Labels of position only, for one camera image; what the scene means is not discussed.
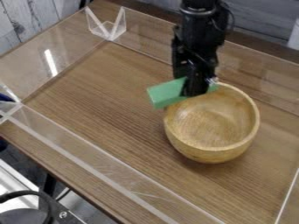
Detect green rectangular block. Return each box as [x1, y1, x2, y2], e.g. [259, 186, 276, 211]
[146, 77, 220, 109]

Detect black metal bracket with screw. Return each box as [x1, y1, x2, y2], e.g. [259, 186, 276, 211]
[37, 193, 86, 224]

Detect black table leg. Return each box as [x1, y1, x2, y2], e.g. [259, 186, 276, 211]
[42, 174, 57, 197]

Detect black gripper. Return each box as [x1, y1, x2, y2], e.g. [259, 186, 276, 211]
[172, 10, 232, 97]

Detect clear acrylic tray walls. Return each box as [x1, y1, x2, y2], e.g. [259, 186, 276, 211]
[0, 0, 299, 224]

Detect light wooden bowl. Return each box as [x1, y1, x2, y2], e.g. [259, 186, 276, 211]
[163, 83, 260, 164]

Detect black cable loop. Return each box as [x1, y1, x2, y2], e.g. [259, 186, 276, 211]
[0, 190, 53, 224]

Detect clear acrylic corner bracket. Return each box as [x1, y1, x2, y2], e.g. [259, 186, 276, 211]
[84, 7, 126, 41]

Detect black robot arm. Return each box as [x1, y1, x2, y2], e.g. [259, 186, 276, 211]
[172, 0, 229, 97]

